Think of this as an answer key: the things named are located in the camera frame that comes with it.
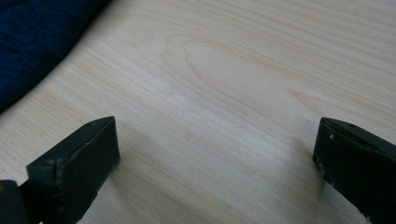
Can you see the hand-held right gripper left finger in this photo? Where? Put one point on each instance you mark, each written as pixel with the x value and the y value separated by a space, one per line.
pixel 77 168

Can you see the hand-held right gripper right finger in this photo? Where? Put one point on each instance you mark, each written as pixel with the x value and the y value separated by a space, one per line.
pixel 358 165

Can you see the dark blue knitted cloth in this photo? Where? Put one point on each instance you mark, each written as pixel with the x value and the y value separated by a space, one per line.
pixel 31 40

